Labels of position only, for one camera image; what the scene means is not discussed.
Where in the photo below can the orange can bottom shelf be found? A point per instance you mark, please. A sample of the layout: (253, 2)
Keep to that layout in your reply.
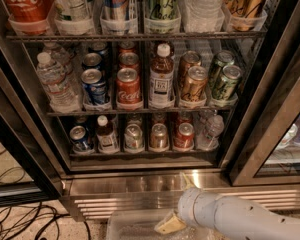
(184, 136)

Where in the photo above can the water bottle bottom shelf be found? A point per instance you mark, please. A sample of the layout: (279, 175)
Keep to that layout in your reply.
(208, 137)

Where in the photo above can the tea bottle middle shelf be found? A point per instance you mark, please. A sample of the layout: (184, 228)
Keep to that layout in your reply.
(161, 76)

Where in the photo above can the white green can bottom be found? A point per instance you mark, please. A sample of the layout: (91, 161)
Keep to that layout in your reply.
(133, 137)

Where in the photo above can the tea bottle shelf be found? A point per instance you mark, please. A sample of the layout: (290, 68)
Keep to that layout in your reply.
(106, 135)
(161, 76)

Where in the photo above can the brown can bottom shelf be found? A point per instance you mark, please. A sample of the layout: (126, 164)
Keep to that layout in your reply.
(159, 137)

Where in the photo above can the red coca-cola can middle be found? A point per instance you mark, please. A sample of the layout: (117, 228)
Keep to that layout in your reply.
(128, 89)

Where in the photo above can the green can top shelf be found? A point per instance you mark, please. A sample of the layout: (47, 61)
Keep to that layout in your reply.
(161, 9)

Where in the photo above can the coca-cola can top shelf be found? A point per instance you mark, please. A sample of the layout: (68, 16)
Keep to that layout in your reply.
(29, 17)

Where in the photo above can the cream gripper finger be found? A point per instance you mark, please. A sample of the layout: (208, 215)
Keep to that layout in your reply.
(186, 183)
(169, 224)

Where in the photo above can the fridge glass door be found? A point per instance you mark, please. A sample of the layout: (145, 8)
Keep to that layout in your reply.
(20, 136)
(268, 106)

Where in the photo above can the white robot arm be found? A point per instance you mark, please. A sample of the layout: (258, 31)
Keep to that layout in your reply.
(234, 217)

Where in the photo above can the tea bottle bottom shelf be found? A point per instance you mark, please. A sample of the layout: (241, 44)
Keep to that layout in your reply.
(106, 135)

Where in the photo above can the blue pepsi can front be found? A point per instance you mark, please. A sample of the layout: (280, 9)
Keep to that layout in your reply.
(95, 86)

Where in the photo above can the gold can rear middle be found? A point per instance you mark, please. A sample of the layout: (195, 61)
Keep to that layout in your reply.
(188, 59)

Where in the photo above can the green can front middle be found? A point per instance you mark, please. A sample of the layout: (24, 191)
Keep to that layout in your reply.
(227, 82)

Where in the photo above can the left fridge glass door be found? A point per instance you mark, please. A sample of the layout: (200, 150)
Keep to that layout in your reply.
(20, 136)

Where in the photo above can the gold can front middle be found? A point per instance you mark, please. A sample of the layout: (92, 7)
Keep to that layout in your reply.
(194, 84)

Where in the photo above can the water bottle middle shelf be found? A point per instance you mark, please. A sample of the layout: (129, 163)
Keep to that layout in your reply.
(54, 79)

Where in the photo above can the steel fridge base grille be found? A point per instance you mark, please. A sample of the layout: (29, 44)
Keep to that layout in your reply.
(97, 197)

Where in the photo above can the gold can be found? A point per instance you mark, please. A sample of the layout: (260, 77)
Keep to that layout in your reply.
(194, 84)
(188, 59)

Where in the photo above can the blue can bottom shelf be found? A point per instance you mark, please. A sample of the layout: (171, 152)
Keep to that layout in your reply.
(80, 139)

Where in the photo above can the white can top shelf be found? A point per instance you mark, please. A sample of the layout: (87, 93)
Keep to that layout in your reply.
(69, 11)

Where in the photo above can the green can rear middle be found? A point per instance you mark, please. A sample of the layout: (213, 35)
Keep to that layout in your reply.
(219, 61)

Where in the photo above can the gold cans top shelf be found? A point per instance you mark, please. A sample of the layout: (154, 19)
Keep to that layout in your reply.
(243, 15)

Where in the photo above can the red bull can top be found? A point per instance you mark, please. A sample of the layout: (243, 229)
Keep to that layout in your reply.
(116, 9)

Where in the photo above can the clear plastic bin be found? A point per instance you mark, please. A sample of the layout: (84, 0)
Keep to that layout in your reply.
(140, 224)

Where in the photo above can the red can behind orange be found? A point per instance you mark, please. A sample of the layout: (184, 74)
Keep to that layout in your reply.
(183, 117)

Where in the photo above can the right fridge glass door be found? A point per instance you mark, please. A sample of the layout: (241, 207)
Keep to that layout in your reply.
(268, 106)

